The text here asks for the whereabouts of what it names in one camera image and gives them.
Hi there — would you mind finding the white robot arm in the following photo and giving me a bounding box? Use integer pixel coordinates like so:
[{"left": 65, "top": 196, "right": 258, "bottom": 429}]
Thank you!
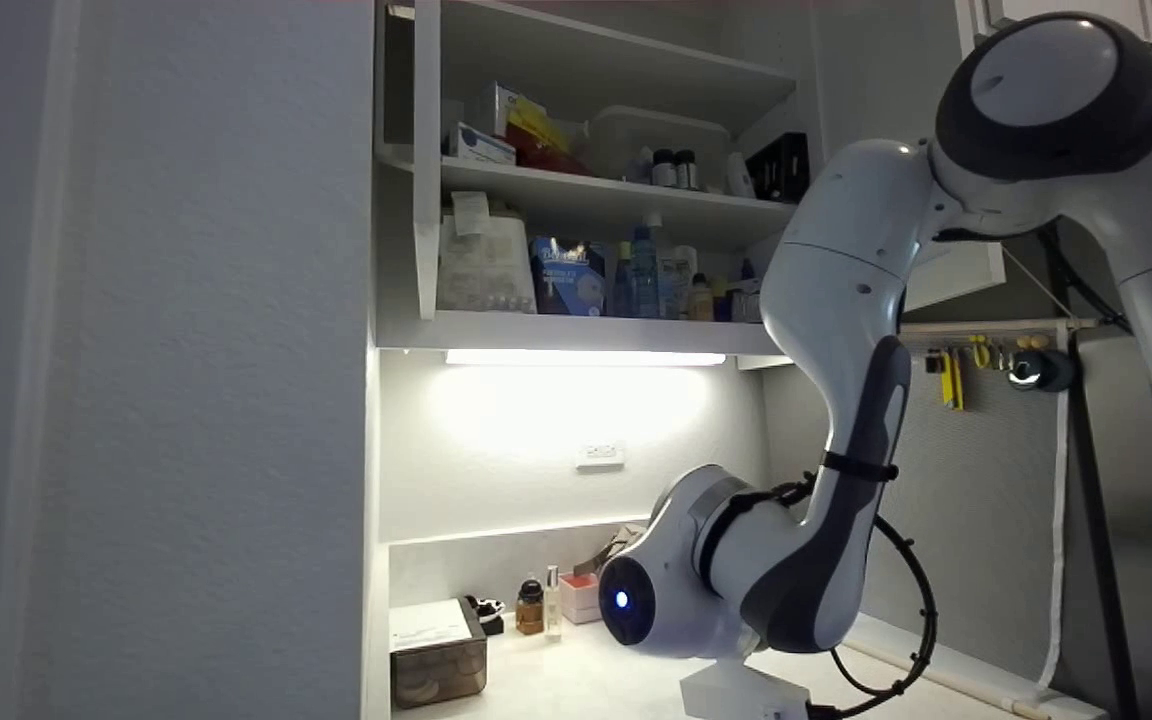
[{"left": 599, "top": 13, "right": 1152, "bottom": 659}]

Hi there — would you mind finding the yellow clamp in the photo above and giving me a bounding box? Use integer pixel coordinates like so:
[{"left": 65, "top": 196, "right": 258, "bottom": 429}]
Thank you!
[{"left": 926, "top": 348, "right": 969, "bottom": 414}]

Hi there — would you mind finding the small amber bottle on counter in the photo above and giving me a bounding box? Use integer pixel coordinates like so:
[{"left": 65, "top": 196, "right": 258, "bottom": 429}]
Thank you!
[{"left": 515, "top": 582, "right": 544, "bottom": 635}]

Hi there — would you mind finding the white plastic bag in cupboard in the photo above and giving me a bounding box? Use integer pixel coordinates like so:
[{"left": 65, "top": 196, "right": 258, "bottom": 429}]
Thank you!
[{"left": 436, "top": 193, "right": 537, "bottom": 311}]

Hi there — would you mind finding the yellow red box on shelf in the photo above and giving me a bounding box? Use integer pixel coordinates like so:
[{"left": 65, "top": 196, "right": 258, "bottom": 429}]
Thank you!
[{"left": 492, "top": 86, "right": 575, "bottom": 170}]

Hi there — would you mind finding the under-cabinet light strip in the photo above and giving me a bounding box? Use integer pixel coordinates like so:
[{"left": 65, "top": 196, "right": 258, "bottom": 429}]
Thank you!
[{"left": 443, "top": 348, "right": 729, "bottom": 367}]

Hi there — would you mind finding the black box on shelf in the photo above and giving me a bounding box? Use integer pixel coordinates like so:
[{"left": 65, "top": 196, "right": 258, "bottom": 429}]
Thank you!
[{"left": 748, "top": 132, "right": 814, "bottom": 206}]

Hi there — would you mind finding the white wall outlet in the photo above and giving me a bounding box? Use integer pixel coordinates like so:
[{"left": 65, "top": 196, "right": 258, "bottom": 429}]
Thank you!
[{"left": 575, "top": 445, "right": 623, "bottom": 471}]

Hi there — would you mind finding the blue package in cupboard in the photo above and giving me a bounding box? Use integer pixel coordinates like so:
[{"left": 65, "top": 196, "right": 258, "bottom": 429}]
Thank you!
[{"left": 531, "top": 238, "right": 606, "bottom": 318}]

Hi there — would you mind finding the white pink small box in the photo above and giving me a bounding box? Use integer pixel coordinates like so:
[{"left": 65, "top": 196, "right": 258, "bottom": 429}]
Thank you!
[{"left": 561, "top": 571, "right": 599, "bottom": 624}]

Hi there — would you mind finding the black tape roll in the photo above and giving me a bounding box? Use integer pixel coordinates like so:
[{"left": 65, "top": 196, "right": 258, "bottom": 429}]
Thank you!
[{"left": 1003, "top": 348, "right": 1076, "bottom": 394}]

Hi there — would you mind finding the white cupboard door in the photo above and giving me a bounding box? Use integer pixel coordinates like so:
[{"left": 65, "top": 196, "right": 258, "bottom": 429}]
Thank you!
[
  {"left": 904, "top": 246, "right": 1008, "bottom": 311},
  {"left": 414, "top": 0, "right": 443, "bottom": 320}
]

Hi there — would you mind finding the white paper backdrop sheet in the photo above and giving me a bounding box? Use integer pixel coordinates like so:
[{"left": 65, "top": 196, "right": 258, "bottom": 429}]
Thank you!
[{"left": 886, "top": 386, "right": 1063, "bottom": 685}]

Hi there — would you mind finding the brown wooden box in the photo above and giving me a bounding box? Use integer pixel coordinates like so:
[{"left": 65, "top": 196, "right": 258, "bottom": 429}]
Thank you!
[{"left": 387, "top": 599, "right": 489, "bottom": 709}]

